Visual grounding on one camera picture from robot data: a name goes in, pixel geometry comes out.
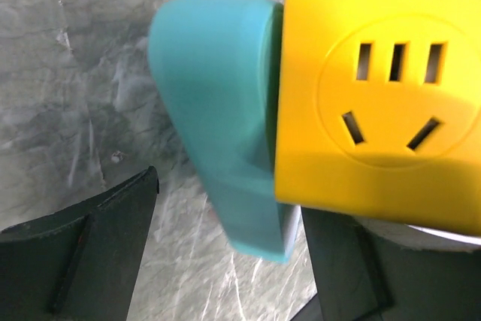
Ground teal power strip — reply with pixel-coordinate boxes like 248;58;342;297
147;0;301;262

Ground yellow cube socket adapter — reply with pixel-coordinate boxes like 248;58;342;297
274;0;480;236

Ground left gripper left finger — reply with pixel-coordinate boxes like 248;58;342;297
1;166;159;320

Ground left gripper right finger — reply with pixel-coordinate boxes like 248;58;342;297
294;208;480;320

